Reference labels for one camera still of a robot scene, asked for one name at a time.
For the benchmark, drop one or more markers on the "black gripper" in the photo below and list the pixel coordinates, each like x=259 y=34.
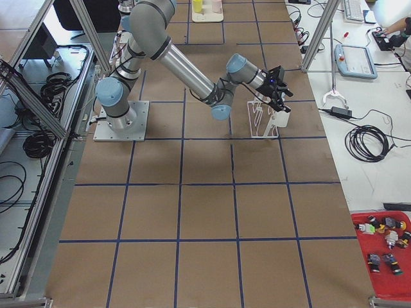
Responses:
x=269 y=88

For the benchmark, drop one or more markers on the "cream white cup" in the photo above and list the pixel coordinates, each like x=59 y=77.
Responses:
x=281 y=119

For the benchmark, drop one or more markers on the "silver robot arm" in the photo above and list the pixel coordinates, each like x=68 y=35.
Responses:
x=149 y=41

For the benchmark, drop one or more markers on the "pink cup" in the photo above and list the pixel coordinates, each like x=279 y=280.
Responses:
x=216 y=6

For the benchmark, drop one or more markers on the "yellow cup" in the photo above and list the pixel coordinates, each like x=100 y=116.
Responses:
x=197 y=6

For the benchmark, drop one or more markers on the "white grabber tool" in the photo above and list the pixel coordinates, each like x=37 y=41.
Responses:
x=333 y=93

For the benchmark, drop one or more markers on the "black power adapter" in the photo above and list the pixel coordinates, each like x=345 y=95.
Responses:
x=341 y=113

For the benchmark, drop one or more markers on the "teach pendant tablet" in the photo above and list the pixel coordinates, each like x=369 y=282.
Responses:
x=355 y=61

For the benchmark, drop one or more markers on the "cream plastic tray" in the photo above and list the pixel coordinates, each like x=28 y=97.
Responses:
x=207 y=15

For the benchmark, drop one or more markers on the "white keyboard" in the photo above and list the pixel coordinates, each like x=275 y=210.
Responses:
x=352 y=11

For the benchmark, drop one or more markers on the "red parts tray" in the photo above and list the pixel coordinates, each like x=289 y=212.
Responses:
x=384 y=238

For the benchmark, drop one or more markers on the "white wire cup rack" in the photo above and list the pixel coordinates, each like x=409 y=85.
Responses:
x=261 y=119

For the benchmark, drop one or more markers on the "wrist black camera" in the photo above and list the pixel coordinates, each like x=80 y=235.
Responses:
x=276 y=75

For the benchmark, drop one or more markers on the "aluminium frame post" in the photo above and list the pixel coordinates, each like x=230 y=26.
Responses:
x=318 y=35

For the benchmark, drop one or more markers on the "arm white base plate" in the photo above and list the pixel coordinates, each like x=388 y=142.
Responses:
x=130 y=127

